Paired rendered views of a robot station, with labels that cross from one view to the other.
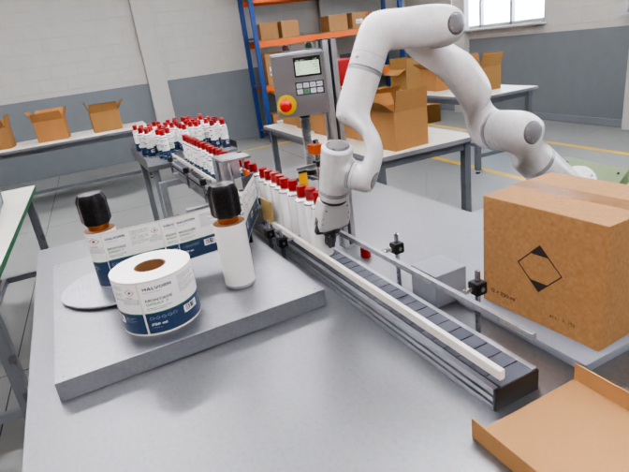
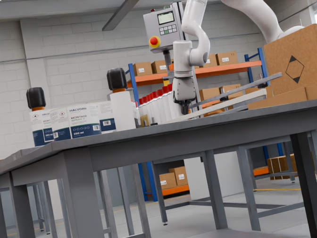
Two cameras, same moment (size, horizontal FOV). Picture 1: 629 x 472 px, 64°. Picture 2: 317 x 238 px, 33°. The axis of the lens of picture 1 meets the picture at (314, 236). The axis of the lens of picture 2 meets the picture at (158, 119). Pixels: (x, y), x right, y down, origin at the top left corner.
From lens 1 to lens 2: 132 cm
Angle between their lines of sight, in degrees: 25
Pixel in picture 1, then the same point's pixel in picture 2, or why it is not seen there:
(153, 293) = (76, 113)
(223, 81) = not seen: hidden behind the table
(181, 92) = not seen: hidden behind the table
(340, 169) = (184, 52)
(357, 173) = (194, 52)
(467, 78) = (258, 8)
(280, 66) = (149, 20)
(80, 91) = not seen: outside the picture
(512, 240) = (280, 61)
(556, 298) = (305, 80)
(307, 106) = (167, 40)
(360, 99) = (194, 15)
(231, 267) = (121, 119)
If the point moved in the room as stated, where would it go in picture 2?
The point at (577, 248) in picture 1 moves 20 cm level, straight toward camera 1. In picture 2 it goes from (305, 44) to (288, 39)
